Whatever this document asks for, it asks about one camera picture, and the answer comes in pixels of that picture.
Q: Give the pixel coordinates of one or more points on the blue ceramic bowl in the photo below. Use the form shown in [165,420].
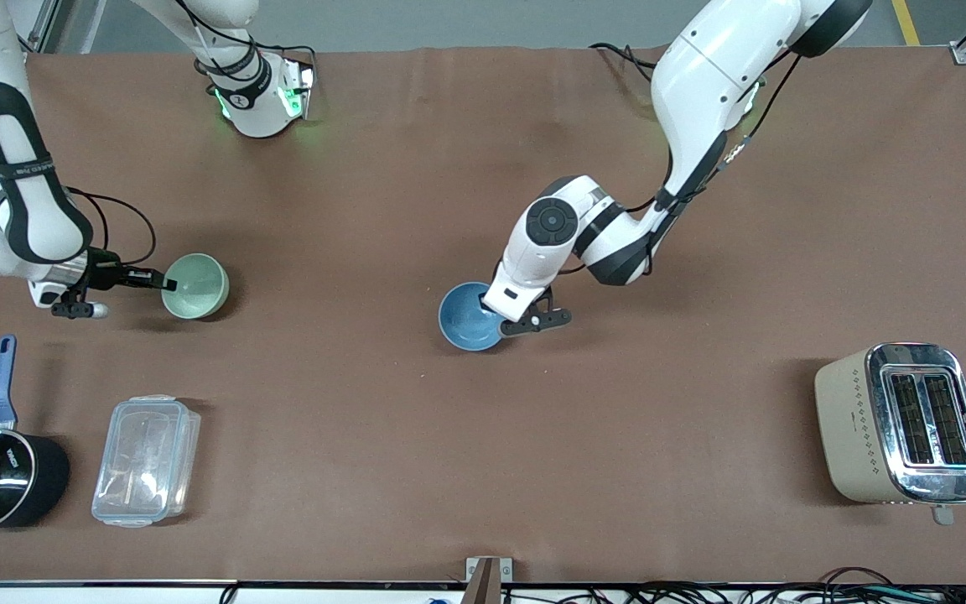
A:
[464,317]

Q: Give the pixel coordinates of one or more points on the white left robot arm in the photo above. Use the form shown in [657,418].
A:
[701,75]

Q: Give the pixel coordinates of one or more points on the green ceramic bowl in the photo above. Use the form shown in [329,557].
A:
[198,285]

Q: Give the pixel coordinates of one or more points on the brown table cover cloth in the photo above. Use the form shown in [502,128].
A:
[483,461]

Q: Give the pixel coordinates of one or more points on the clear plastic food container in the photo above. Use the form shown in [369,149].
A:
[146,461]

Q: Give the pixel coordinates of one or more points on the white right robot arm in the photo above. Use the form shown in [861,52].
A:
[9,143]

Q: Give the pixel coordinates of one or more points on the brown camera mount strut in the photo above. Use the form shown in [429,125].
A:
[483,587]

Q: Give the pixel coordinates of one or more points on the beige chrome toaster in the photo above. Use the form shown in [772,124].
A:
[848,419]

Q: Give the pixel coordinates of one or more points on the metal connector plate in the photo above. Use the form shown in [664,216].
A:
[300,88]

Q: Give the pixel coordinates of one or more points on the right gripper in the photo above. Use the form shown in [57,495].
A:
[103,270]

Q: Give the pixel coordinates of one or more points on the small metal mounting bracket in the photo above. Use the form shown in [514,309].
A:
[504,569]

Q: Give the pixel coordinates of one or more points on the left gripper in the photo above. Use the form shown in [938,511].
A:
[482,302]

